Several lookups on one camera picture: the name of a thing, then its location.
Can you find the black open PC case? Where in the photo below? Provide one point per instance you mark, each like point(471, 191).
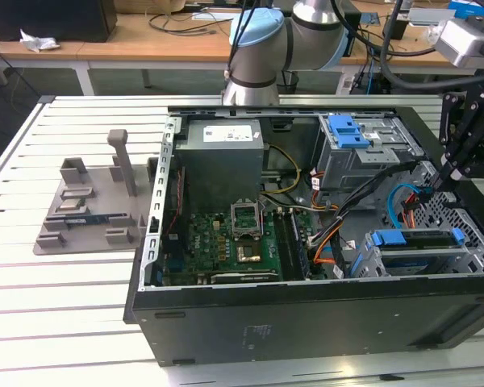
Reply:
point(306, 322)

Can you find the black expansion card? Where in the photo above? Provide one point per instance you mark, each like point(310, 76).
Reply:
point(246, 277)

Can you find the grey metal drive cage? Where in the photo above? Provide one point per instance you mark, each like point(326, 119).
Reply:
point(347, 165)

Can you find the hard disk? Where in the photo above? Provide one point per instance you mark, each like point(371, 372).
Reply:
point(391, 238)

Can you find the crumpled white paper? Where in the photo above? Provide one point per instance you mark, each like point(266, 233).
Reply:
point(38, 42)

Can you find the silver CPU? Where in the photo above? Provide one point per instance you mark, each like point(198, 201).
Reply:
point(72, 203)

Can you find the grey parts rack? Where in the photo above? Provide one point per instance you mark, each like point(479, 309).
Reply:
point(101, 193)

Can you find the grey power supply unit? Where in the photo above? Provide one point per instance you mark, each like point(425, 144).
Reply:
point(218, 169)

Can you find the small black cube box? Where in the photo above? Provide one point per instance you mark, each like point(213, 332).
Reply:
point(402, 30)

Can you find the CPU socket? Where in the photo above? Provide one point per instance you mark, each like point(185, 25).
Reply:
point(249, 252)

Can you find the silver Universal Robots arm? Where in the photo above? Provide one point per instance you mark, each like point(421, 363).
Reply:
point(306, 44)

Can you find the grey metal disk bay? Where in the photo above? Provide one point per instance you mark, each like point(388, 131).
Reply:
point(427, 251)

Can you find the blue plastic drive latch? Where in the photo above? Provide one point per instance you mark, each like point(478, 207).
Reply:
point(347, 133)

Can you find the large black computer tower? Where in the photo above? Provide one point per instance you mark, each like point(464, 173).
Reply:
point(64, 20)

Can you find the clear plastic bag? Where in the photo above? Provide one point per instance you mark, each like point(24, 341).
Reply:
point(433, 32)

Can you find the dark installed RAM stick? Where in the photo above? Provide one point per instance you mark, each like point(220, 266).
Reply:
point(300, 246)

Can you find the black RAM slot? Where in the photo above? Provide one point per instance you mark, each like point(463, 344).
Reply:
point(283, 246)

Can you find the wooden desk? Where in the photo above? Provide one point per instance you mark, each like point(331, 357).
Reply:
point(125, 40)

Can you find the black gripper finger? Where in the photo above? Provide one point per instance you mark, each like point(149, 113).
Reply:
point(449, 121)
point(482, 165)

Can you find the green motherboard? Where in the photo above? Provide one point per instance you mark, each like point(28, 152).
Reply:
point(209, 242)

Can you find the blue RAM stick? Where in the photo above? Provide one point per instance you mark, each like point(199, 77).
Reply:
point(84, 219)

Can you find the blue and white box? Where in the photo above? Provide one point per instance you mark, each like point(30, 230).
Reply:
point(464, 8)

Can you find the black desktop box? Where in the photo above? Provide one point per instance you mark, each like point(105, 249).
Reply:
point(357, 18)

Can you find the flat silver tray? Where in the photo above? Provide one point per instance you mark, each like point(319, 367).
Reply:
point(431, 16)

